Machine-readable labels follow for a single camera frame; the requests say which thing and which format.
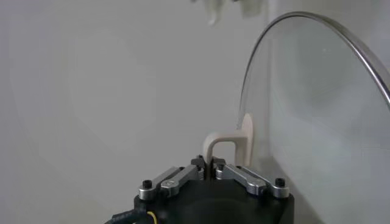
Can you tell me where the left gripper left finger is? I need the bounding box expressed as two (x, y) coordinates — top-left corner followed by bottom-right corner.
(137, 155), (205, 201)

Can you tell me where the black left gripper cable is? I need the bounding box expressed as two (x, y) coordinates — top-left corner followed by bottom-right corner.
(105, 209), (159, 224)

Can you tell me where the glass lid with beige handle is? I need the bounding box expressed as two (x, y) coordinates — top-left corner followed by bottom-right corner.
(202, 11), (390, 224)

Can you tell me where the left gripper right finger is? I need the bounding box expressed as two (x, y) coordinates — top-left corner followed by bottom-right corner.
(211, 155), (290, 199)

